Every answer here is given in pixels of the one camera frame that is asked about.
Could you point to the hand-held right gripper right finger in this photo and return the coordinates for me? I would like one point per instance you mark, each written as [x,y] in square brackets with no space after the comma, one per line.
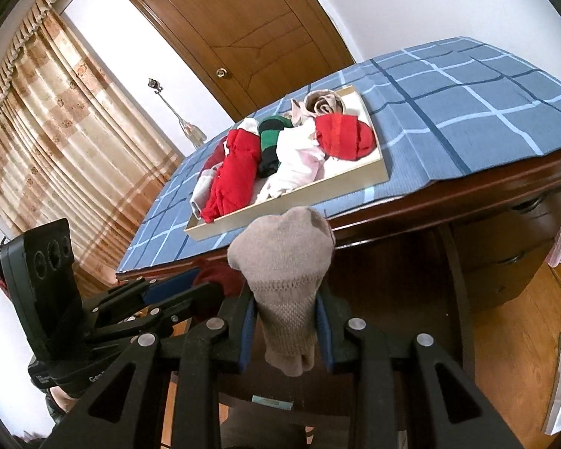
[326,336]

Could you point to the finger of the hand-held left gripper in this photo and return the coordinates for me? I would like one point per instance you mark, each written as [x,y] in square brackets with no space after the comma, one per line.
[168,285]
[201,299]

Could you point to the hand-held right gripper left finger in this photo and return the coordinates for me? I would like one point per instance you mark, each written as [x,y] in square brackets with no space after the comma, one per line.
[247,327]

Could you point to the small red sock ball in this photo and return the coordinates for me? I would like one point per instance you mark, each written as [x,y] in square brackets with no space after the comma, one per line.
[219,273]

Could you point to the dark wooden drawer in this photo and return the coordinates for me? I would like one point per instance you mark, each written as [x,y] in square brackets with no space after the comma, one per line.
[402,215]
[327,397]

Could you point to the grey white blue socks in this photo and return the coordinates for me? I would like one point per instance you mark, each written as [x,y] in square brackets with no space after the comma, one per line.
[200,196]

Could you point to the red underwear with grey waistband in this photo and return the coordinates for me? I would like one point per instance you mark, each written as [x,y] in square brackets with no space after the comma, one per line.
[236,173]

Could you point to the white wooden tray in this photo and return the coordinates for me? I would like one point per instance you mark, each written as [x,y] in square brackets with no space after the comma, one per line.
[336,182]

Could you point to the pale pink underwear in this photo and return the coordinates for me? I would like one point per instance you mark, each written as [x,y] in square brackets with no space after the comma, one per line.
[299,163]

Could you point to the green striped underwear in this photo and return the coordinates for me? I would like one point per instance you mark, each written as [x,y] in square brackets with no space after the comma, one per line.
[269,142]

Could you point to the cream white underwear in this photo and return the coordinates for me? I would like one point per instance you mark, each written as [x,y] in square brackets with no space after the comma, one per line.
[248,125]

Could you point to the bright red underwear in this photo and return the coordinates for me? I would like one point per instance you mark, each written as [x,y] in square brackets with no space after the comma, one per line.
[343,138]

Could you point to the brown patterned underwear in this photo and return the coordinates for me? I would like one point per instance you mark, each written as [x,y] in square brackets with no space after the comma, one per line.
[325,103]

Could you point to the red plaid cloth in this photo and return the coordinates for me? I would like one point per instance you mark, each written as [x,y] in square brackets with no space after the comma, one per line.
[2,285]

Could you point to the pale blue sticker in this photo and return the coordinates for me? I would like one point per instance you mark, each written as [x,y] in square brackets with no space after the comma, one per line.
[271,401]

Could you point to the curtain tieback tassel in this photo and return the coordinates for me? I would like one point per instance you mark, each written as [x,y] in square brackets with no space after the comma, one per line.
[191,131]

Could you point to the beige patterned curtain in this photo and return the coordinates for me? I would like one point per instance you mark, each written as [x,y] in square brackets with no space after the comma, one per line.
[51,126]

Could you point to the brass door knob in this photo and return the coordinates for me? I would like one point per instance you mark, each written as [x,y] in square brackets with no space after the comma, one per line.
[221,73]

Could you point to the blue checked tablecloth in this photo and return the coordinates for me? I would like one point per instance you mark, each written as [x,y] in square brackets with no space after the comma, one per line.
[449,103]

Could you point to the wooden door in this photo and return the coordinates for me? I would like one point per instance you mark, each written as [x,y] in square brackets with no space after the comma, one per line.
[238,18]

